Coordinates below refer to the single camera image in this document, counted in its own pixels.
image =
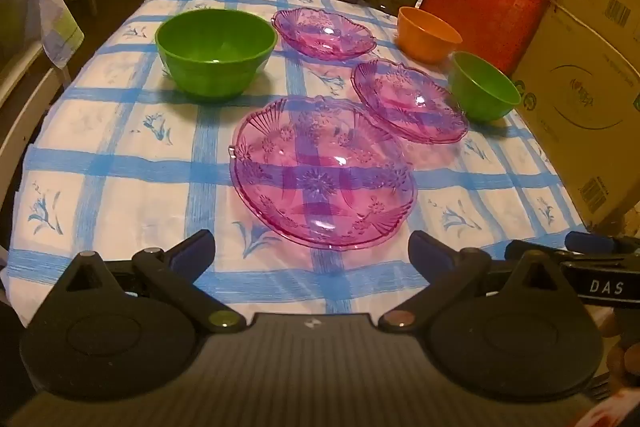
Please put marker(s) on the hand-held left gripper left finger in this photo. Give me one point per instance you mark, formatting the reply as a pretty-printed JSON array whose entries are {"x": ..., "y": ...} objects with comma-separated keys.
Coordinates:
[{"x": 189, "y": 252}]

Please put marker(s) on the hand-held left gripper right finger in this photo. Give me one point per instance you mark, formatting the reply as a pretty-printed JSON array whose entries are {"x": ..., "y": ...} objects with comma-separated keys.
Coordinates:
[{"x": 429, "y": 252}]

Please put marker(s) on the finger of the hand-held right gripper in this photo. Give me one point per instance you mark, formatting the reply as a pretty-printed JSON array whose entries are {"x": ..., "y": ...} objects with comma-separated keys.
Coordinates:
[
  {"x": 590, "y": 242},
  {"x": 532, "y": 250}
]

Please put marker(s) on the large pink patterned plate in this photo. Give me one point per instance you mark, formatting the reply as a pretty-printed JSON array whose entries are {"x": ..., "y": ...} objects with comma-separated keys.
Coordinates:
[{"x": 322, "y": 177}]

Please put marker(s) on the small pink patterned plate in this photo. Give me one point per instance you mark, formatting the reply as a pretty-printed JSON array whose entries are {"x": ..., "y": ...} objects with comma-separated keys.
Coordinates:
[
  {"x": 407, "y": 102},
  {"x": 322, "y": 32}
]

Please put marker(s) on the small green bowl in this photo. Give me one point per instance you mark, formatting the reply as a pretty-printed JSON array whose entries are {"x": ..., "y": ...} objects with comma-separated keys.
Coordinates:
[{"x": 482, "y": 87}]

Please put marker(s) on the large green bowl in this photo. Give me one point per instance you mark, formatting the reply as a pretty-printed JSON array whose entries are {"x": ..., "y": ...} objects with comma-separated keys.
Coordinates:
[{"x": 216, "y": 52}]

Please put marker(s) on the orange bowl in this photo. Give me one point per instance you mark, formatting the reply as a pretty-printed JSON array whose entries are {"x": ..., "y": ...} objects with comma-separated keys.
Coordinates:
[{"x": 427, "y": 34}]

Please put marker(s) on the person's right hand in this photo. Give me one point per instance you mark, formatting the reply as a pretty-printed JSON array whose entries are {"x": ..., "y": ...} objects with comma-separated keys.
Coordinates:
[{"x": 625, "y": 357}]

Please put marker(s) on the blue checked tablecloth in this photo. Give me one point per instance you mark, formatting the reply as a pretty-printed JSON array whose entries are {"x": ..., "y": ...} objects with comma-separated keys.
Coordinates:
[{"x": 125, "y": 157}]

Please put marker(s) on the brown cardboard box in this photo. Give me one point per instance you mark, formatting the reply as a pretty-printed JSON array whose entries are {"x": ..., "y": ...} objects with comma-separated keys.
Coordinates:
[{"x": 580, "y": 97}]

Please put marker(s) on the red tote bag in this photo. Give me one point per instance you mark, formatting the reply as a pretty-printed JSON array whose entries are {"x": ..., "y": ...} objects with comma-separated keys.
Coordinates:
[{"x": 480, "y": 12}]

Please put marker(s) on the white wooden furniture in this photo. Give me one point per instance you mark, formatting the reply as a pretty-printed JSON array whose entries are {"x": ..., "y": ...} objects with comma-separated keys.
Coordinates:
[{"x": 20, "y": 32}]

